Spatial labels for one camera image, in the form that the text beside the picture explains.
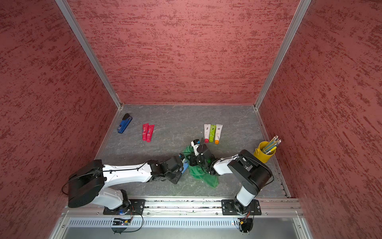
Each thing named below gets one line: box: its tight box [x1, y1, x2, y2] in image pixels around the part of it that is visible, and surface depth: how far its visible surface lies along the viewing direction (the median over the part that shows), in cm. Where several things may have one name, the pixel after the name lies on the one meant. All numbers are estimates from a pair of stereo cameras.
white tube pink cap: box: [203, 123, 211, 144], surface depth 105 cm
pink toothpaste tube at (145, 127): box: [141, 122, 150, 141], surface depth 105 cm
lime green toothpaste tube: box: [208, 124, 217, 143], surface depth 105 cm
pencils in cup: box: [261, 135, 282, 154], surface depth 85 cm
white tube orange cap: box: [214, 124, 224, 145], surface depth 105 cm
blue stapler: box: [117, 113, 133, 134], surface depth 109 cm
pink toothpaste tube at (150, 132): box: [146, 124, 155, 143], surface depth 105 cm
